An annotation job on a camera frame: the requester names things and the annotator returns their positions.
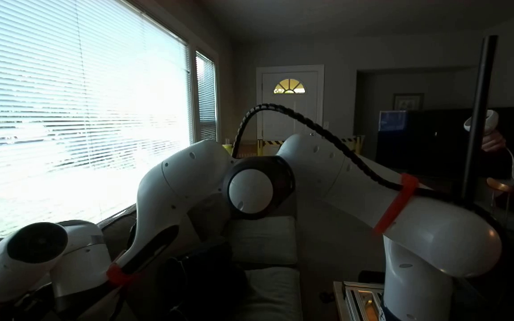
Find person's hand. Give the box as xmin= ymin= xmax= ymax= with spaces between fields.
xmin=481 ymin=128 xmax=509 ymax=152

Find white handheld controller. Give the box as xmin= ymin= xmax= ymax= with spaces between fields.
xmin=463 ymin=106 xmax=502 ymax=133

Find grey fabric sofa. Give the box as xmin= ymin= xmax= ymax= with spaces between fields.
xmin=99 ymin=194 xmax=304 ymax=321

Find thin black tripod pole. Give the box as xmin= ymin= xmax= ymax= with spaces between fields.
xmin=459 ymin=33 xmax=500 ymax=202

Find white front door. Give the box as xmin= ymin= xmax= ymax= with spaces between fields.
xmin=256 ymin=62 xmax=326 ymax=149

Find narrow window with blinds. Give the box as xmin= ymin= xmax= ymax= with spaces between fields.
xmin=193 ymin=51 xmax=220 ymax=142

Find dark navy pillow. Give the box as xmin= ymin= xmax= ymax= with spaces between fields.
xmin=167 ymin=242 xmax=251 ymax=321

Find large window with blinds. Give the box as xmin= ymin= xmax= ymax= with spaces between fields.
xmin=0 ymin=0 xmax=193 ymax=263

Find small framed wall picture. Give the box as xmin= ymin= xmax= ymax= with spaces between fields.
xmin=392 ymin=90 xmax=425 ymax=111

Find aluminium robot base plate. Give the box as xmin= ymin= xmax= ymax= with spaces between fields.
xmin=343 ymin=281 xmax=390 ymax=321

